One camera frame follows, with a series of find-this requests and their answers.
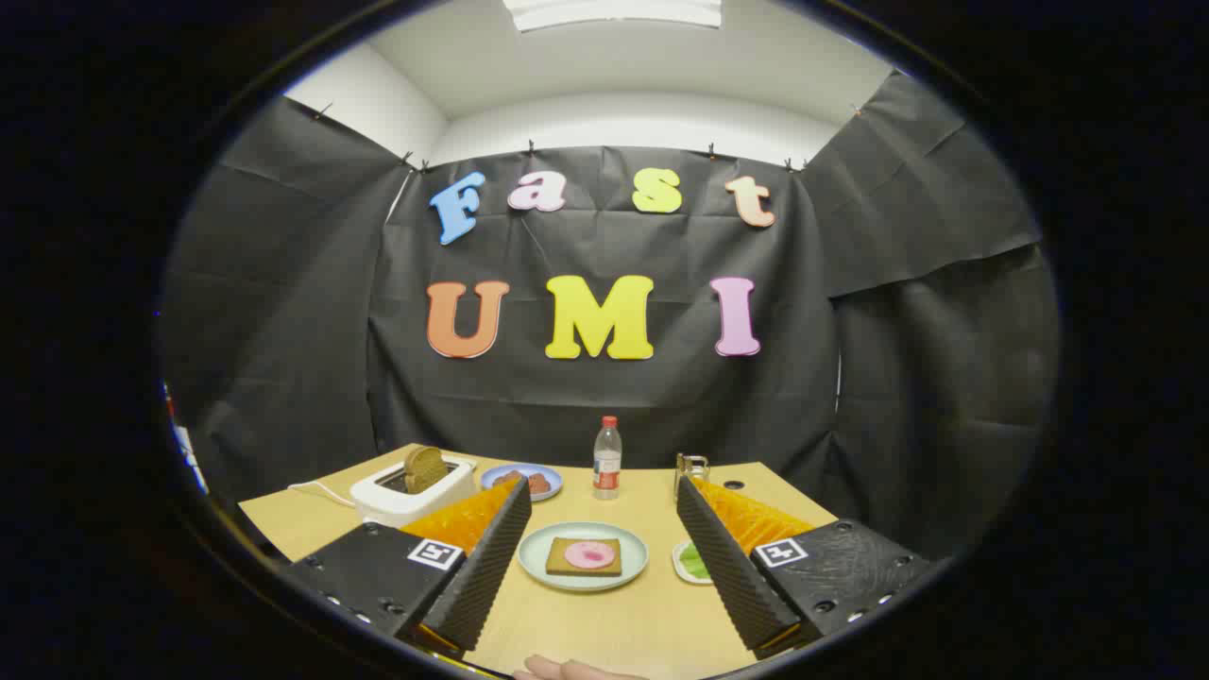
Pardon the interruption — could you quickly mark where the brown bread slice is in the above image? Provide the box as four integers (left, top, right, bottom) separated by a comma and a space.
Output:
404, 446, 450, 494

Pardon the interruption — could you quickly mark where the wire cutlery holder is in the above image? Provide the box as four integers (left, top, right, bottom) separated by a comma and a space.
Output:
674, 453, 710, 502

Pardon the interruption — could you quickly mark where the square toast slice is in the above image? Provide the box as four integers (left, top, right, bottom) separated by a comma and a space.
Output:
545, 536, 623, 578

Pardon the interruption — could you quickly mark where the blue plate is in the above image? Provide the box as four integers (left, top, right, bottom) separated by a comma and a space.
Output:
480, 463, 564, 502

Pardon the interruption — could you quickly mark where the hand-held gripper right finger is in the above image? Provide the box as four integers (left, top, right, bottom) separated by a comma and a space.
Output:
676, 475, 931, 660

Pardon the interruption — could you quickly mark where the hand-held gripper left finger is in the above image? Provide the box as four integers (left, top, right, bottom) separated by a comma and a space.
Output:
283, 475, 533, 655

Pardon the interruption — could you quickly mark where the clear water bottle red cap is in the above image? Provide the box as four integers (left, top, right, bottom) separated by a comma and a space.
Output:
592, 416, 623, 501

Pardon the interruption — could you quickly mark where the white toaster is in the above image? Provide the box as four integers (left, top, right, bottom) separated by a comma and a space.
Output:
349, 455, 478, 528

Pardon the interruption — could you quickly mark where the pale green plate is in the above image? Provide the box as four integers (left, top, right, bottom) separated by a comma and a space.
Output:
518, 521, 650, 592

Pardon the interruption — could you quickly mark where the small white square plate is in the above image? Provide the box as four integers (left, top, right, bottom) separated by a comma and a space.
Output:
672, 540, 714, 586

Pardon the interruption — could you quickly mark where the white toaster cable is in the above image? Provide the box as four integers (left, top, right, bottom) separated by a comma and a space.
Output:
286, 480, 358, 509

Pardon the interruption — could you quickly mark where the ceiling light panel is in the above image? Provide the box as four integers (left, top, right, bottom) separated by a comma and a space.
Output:
502, 0, 724, 32

